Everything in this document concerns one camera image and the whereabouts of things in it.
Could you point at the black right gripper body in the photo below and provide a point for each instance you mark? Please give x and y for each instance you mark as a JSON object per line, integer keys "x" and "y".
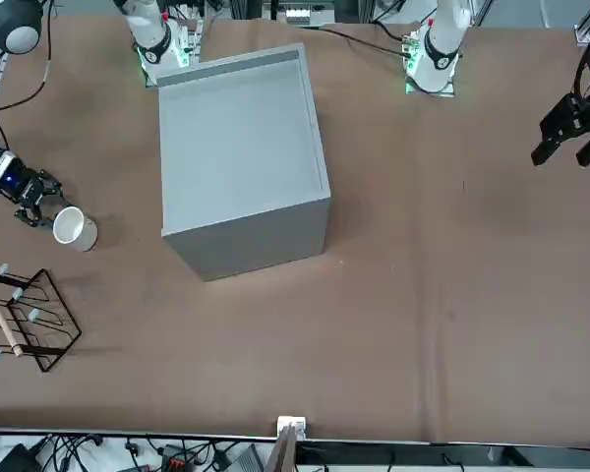
{"x": 24, "y": 187}

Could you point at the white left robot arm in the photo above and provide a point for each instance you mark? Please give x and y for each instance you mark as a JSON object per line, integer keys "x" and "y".
{"x": 442, "y": 44}

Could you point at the gray drawer cabinet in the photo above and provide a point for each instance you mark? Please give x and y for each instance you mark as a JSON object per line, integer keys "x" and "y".
{"x": 236, "y": 137}

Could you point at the large black box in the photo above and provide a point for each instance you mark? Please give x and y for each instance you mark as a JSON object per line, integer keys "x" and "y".
{"x": 15, "y": 459}

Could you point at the red black power strip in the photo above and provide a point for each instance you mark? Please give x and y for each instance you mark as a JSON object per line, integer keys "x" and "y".
{"x": 177, "y": 463}

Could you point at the black ribbed power adapter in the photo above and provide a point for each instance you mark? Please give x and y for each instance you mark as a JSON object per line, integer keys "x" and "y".
{"x": 248, "y": 459}

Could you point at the gray ribbed edge rail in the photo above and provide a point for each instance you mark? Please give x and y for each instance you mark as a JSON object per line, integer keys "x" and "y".
{"x": 0, "y": 74}

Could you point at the table edge rail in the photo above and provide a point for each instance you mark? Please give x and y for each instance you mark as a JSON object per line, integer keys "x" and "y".
{"x": 472, "y": 445}

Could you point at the aluminium camera post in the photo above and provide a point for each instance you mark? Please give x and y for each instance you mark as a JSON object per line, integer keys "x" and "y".
{"x": 282, "y": 452}

